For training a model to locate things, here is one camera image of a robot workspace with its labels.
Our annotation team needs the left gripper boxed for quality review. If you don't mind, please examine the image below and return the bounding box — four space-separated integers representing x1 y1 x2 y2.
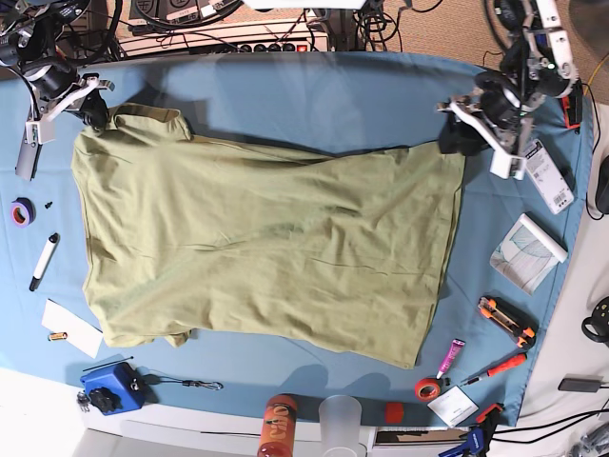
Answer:
437 70 536 156

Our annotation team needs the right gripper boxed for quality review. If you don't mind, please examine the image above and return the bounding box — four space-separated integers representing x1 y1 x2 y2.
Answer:
25 65 114 131

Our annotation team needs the olive green t-shirt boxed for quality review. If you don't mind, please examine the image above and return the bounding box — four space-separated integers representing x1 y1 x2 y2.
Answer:
71 104 465 369

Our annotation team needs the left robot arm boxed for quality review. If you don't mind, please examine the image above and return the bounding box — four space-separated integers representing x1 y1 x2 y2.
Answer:
438 1 579 156

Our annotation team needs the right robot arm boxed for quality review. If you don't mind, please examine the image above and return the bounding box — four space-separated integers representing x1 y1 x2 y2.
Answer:
1 1 124 130

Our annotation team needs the blue table cloth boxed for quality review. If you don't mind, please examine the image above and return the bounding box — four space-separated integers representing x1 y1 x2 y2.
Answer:
1 52 594 426

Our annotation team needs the grey remote control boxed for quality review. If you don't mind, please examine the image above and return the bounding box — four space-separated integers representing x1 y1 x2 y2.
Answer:
15 139 42 181

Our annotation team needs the orange black clamp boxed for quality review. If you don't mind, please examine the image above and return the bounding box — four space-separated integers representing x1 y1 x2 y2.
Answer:
560 91 582 133

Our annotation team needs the purple tape roll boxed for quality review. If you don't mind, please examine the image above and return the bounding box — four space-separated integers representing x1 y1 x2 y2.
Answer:
10 197 35 228

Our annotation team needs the white marker pen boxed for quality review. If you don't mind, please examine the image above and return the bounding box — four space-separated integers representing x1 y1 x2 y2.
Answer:
29 232 60 291

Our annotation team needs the black computer mouse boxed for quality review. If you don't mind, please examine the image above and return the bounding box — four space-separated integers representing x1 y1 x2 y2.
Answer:
594 156 609 215

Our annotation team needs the black power strip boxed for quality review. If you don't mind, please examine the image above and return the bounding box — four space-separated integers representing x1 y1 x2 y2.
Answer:
237 38 328 53

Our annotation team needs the orange black utility knife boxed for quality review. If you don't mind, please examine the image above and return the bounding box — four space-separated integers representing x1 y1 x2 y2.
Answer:
478 296 537 350

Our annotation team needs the white paper card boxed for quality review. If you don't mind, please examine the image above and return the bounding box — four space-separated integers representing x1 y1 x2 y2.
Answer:
42 299 103 358

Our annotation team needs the pink glue tube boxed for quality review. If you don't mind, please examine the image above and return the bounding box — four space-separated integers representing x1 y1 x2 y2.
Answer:
436 339 465 379

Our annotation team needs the small gold battery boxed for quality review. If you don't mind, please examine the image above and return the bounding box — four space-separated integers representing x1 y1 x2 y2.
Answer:
48 332 68 341

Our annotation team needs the black zip tie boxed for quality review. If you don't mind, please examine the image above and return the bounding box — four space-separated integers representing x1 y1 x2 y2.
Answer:
83 356 134 372

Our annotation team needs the orange tape roll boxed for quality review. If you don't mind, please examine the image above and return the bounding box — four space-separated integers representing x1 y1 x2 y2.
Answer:
415 378 443 403

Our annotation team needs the white square card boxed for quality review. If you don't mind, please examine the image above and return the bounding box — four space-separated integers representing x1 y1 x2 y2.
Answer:
427 386 479 427

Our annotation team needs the blue box with knob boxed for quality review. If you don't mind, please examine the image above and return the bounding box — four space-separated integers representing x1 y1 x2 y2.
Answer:
80 362 146 416

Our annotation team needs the black power adapter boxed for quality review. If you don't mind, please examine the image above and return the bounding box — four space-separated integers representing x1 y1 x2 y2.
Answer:
558 377 605 393

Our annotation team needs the blue bar clamp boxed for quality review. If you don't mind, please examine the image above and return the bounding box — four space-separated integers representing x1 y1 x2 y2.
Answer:
439 403 503 457

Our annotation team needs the frosted plastic cup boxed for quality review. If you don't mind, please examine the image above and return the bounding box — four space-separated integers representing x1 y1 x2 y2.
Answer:
319 395 362 457

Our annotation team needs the orange drink can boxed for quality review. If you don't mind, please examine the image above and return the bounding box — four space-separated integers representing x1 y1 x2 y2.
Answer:
257 394 297 457

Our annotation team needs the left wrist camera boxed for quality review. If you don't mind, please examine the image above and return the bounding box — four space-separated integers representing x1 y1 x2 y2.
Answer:
489 150 526 180

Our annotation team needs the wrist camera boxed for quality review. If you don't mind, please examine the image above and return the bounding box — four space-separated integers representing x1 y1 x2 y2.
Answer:
489 150 526 180
25 120 55 145

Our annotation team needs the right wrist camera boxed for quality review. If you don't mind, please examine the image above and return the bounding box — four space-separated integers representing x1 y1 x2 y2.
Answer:
25 120 55 145

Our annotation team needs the orange handled screwdriver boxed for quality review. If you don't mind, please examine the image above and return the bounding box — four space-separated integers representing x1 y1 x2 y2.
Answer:
461 353 527 387

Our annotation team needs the black lanyard with carabiner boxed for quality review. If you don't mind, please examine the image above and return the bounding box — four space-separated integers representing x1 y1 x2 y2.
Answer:
142 373 225 391

